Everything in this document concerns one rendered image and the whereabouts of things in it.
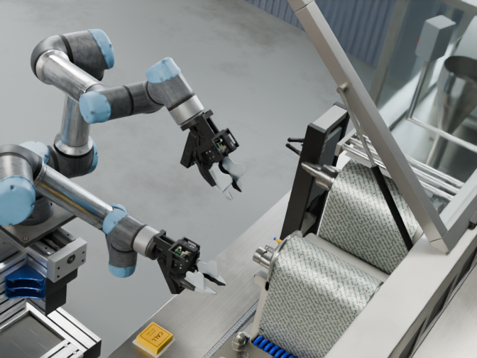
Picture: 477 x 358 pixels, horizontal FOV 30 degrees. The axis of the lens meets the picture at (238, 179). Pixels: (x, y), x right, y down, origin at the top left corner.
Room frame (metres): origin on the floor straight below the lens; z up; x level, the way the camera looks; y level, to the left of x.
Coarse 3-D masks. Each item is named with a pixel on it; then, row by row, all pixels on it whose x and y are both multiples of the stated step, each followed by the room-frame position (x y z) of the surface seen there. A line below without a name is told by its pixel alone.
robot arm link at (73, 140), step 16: (80, 32) 2.12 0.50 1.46; (96, 32) 2.13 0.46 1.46; (80, 48) 2.06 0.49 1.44; (96, 48) 2.09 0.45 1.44; (112, 48) 2.12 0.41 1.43; (80, 64) 2.04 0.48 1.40; (96, 64) 2.07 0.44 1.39; (112, 64) 2.11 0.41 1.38; (64, 112) 2.12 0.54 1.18; (80, 112) 2.10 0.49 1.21; (64, 128) 2.11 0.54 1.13; (80, 128) 2.11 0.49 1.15; (64, 144) 2.11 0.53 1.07; (80, 144) 2.12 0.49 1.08; (64, 160) 2.10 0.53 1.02; (80, 160) 2.11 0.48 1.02; (96, 160) 2.16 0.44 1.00; (80, 176) 2.14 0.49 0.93
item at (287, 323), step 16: (272, 288) 1.55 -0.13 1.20; (272, 304) 1.55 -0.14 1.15; (288, 304) 1.53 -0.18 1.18; (272, 320) 1.54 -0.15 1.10; (288, 320) 1.52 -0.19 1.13; (304, 320) 1.51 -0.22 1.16; (320, 320) 1.49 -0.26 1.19; (272, 336) 1.54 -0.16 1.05; (288, 336) 1.52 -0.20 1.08; (304, 336) 1.50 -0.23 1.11; (320, 336) 1.48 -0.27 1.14; (336, 336) 1.47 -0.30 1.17; (304, 352) 1.50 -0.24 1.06; (320, 352) 1.48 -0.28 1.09
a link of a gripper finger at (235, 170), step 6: (222, 162) 1.71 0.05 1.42; (228, 162) 1.71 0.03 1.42; (222, 168) 1.70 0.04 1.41; (228, 168) 1.71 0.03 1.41; (234, 168) 1.71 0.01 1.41; (240, 168) 1.70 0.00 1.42; (228, 174) 1.70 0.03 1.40; (234, 174) 1.71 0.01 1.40; (240, 174) 1.70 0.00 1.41; (234, 180) 1.70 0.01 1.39; (234, 186) 1.69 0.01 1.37; (240, 186) 1.69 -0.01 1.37
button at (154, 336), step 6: (150, 324) 1.61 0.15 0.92; (156, 324) 1.61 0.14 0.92; (144, 330) 1.58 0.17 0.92; (150, 330) 1.59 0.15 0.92; (156, 330) 1.59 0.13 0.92; (162, 330) 1.60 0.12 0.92; (138, 336) 1.56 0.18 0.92; (144, 336) 1.56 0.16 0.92; (150, 336) 1.57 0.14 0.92; (156, 336) 1.57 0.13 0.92; (162, 336) 1.58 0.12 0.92; (168, 336) 1.58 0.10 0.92; (138, 342) 1.56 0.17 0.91; (144, 342) 1.55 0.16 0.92; (150, 342) 1.55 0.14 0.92; (156, 342) 1.55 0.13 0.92; (162, 342) 1.55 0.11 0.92; (168, 342) 1.57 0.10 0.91; (150, 348) 1.54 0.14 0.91; (156, 348) 1.53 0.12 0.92; (162, 348) 1.55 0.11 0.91; (156, 354) 1.53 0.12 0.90
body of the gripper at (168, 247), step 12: (156, 240) 1.69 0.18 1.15; (168, 240) 1.69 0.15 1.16; (180, 240) 1.70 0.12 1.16; (156, 252) 1.69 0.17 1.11; (168, 252) 1.65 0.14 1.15; (180, 252) 1.66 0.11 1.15; (192, 252) 1.67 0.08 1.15; (168, 264) 1.65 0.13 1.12; (180, 264) 1.64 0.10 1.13; (192, 264) 1.68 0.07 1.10
